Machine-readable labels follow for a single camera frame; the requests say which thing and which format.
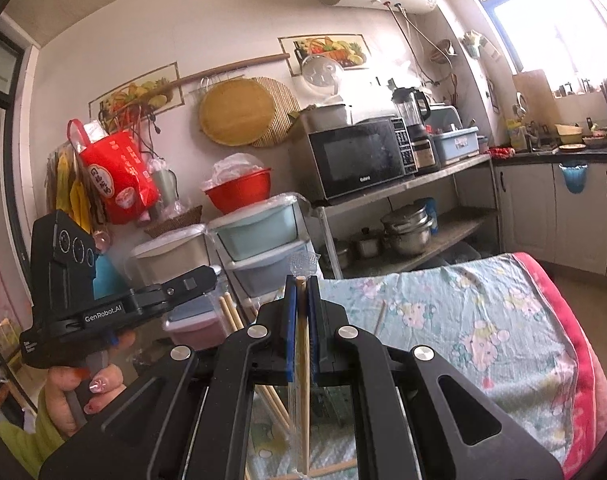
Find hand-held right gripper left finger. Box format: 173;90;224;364
38;275;299;480

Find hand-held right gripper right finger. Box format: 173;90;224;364
306;276;567;480

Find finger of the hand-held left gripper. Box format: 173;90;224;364
162;266;219;312

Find plastic-sleeved chopstick pair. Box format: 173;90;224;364
287;254;318;476

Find bunch of bamboo chopsticks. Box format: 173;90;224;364
217;294;387;478

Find person's left hand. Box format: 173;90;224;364
43;332;136;438

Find blue hanging bag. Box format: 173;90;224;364
93;255;130;302

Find wicker basket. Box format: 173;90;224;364
143;205;204;239

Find teal-topped plastic drawer tower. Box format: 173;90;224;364
208;192;317;311

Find yellow hanging cloths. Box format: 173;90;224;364
46;150;94;233

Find red plastic basin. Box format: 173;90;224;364
202;167;274;215

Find pale green cup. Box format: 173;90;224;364
150;167;176;206

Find red shopping bag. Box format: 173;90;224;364
67;119;163;226

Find stacked steel pots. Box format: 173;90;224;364
381;204;434;256

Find white plastic bags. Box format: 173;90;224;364
210;152;266;186

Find printed cartoon bedsheet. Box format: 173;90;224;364
243;252;584;480

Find black microwave oven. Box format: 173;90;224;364
290;116;418;201

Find metal kitchen shelf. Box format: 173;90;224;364
311;152;501;281

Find round bamboo board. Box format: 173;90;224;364
199;79;275;147

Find round ribbed bamboo mat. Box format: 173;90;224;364
243;76;301;148

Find black blender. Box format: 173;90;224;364
391;85;439;171

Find blue plastic dish box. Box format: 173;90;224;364
431;127;480;166

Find long wooden rolling pole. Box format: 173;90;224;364
148;52;290;96

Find white round plastic cover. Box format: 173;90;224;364
300;54;345;97

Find white kitchen counter cabinets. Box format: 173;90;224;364
488;147;607;278

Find pink blanket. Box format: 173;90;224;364
513;252;607;478

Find hanging metal strainer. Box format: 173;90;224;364
430;39;458;63

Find blue plastic hanging bin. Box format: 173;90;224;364
558;162;589;194

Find wooden cutting board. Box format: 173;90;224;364
512;69;557;111

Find kitchen window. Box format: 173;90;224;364
453;0;607;73

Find fruit wall poster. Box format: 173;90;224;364
88;62;179;121
277;34;370;77

